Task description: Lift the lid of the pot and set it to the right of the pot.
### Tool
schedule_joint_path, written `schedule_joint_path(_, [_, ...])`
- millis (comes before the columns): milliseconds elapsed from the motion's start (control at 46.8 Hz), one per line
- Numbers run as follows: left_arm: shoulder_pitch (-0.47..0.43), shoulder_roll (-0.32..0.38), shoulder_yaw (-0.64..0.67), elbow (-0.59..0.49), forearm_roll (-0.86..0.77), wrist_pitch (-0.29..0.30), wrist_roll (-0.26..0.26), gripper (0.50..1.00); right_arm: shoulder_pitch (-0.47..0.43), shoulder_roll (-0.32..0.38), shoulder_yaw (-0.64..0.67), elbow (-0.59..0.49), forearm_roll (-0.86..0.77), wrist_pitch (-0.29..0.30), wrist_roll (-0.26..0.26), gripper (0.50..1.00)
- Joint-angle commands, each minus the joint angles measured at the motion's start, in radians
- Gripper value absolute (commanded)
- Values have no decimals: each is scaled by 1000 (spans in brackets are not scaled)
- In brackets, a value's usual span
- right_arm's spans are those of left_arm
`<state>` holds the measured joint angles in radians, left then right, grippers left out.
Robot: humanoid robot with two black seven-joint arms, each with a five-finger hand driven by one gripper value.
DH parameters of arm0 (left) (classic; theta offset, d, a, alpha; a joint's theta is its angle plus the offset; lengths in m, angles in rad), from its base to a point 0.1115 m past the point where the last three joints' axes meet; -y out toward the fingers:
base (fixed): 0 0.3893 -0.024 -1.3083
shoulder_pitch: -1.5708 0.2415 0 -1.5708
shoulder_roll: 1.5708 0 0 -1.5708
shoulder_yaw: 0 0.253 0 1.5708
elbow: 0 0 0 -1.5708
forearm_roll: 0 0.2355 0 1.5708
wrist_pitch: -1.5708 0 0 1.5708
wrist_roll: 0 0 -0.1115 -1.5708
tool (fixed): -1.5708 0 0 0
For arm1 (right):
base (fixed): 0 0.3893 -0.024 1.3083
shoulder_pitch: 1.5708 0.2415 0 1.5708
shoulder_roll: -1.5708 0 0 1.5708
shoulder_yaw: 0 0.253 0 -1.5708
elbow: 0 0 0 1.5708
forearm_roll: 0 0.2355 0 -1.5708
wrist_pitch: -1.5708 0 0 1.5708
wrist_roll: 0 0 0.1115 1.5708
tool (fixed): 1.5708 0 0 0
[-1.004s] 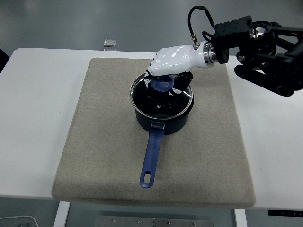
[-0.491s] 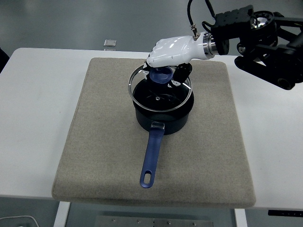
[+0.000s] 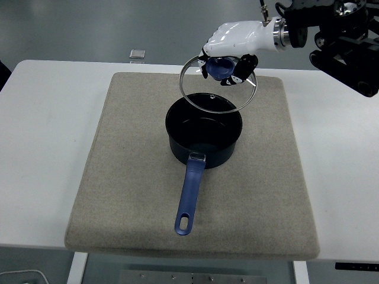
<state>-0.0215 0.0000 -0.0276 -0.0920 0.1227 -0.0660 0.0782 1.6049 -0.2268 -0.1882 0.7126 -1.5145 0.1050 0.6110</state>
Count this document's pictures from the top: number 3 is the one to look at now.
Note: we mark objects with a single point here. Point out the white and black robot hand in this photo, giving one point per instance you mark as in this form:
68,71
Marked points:
240,37

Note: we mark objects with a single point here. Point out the small silver floor plate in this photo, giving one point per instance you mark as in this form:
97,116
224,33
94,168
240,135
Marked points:
137,54

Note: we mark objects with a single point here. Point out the glass pot lid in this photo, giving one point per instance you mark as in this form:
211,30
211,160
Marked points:
220,70

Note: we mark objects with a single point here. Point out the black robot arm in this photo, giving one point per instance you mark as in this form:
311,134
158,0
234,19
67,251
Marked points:
340,34

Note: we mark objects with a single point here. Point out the white table leg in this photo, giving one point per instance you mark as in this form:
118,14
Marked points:
77,267
301,273

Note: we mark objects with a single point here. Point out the beige fabric mat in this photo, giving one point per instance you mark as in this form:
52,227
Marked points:
118,177

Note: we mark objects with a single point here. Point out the black table control panel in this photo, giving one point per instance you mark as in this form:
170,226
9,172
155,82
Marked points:
355,266

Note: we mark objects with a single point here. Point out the grey metal plate with screws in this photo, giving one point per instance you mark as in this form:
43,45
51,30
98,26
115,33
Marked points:
177,278

